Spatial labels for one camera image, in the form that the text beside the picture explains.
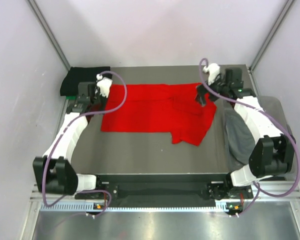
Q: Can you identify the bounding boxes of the clear plastic bin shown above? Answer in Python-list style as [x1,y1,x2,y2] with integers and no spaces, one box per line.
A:
[221,96,293,172]

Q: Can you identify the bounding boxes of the right corner aluminium post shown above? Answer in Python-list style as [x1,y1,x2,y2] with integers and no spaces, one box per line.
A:
[248,0,296,73]

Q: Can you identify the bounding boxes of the folded green t shirt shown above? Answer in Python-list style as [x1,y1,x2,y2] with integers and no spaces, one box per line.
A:
[65,96,77,101]

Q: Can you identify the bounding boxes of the grey slotted cable duct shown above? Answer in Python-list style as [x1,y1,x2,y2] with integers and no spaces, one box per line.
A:
[40,202,229,213]

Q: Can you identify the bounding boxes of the folded black t shirt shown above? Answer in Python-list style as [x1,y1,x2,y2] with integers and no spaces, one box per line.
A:
[59,66,111,97]

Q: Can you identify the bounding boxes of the grey t shirt in bin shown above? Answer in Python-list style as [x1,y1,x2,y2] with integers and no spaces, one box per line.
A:
[225,110,256,165]

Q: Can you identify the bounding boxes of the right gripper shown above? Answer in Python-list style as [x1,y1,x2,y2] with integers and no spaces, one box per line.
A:
[194,72,229,108]

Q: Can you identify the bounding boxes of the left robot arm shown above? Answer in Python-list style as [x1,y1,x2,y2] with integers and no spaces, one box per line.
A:
[32,77,112,199]

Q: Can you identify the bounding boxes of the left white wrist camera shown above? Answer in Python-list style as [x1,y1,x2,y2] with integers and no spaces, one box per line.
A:
[95,74,113,98]

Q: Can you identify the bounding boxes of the aluminium frame rail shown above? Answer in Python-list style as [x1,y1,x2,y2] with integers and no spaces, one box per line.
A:
[29,181,300,203]

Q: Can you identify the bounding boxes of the red t shirt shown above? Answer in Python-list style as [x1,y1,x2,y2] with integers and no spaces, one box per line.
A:
[100,83,217,146]

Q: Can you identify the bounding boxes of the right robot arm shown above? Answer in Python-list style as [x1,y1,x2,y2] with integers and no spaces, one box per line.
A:
[196,63,296,198]

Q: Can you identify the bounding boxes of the corner aluminium post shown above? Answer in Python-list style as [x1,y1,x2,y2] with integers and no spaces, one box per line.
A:
[26,0,71,71]
[248,0,296,73]

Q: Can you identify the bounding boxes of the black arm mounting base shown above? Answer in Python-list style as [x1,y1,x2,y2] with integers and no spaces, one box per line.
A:
[74,173,255,208]

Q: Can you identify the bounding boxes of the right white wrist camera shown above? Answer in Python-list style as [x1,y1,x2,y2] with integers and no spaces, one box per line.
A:
[202,63,221,86]

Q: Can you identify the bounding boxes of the left corner aluminium post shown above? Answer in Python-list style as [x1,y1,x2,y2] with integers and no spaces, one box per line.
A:
[26,0,71,71]

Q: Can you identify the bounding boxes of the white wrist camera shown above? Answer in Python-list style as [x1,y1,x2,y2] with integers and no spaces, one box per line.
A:
[202,63,221,86]
[95,74,113,98]

